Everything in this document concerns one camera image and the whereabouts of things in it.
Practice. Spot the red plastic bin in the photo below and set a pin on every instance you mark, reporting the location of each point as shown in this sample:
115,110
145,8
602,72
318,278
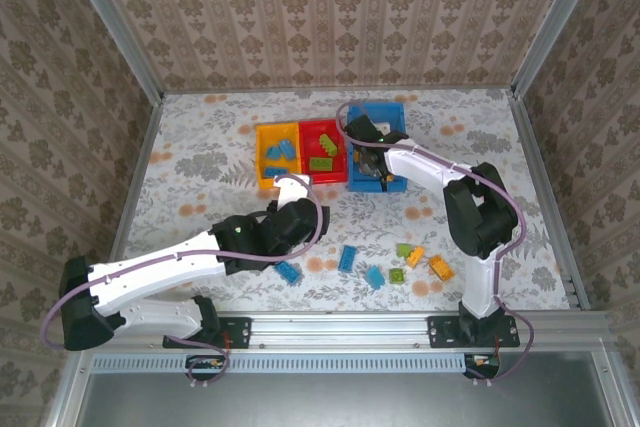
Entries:
310,137

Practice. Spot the small right controller board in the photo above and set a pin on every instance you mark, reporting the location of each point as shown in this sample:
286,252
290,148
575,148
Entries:
482,362

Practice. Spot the aluminium side frame rail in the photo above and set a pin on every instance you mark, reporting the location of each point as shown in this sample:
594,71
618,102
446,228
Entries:
550,197
135,182

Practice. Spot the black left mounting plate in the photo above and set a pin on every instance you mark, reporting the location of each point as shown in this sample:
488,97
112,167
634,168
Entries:
235,332

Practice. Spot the aluminium back frame rail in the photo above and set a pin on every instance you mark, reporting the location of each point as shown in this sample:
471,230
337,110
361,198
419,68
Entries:
335,90

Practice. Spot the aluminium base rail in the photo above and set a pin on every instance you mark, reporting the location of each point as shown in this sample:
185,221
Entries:
340,329

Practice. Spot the yellow plastic bin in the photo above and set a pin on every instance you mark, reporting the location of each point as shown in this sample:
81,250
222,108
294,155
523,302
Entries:
262,137

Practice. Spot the green lego brick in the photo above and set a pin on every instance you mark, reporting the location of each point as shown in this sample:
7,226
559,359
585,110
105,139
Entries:
321,163
403,249
327,143
396,276

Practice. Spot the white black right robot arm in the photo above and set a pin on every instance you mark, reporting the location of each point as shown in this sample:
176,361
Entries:
420,172

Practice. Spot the aluminium frame post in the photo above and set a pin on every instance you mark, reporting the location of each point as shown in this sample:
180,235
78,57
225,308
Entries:
114,22
559,22

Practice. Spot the grey metal panel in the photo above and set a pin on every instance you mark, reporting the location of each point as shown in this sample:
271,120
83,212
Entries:
325,402

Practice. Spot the black mounting plate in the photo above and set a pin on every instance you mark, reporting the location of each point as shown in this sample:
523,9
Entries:
442,332
235,332

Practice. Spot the small left controller board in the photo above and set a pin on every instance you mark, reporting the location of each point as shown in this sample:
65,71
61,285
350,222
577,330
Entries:
205,363

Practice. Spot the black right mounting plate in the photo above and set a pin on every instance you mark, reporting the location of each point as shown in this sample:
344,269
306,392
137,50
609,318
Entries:
442,332

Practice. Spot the blue plastic bin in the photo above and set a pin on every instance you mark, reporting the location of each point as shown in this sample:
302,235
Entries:
395,114

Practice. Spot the blue lego brick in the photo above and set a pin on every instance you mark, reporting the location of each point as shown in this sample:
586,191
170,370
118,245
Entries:
272,152
287,148
275,172
346,259
375,278
288,272

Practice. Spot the yellow lego brick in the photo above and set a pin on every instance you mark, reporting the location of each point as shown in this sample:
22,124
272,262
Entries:
441,267
416,258

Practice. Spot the small controller board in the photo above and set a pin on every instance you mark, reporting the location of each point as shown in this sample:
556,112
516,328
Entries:
482,362
205,363

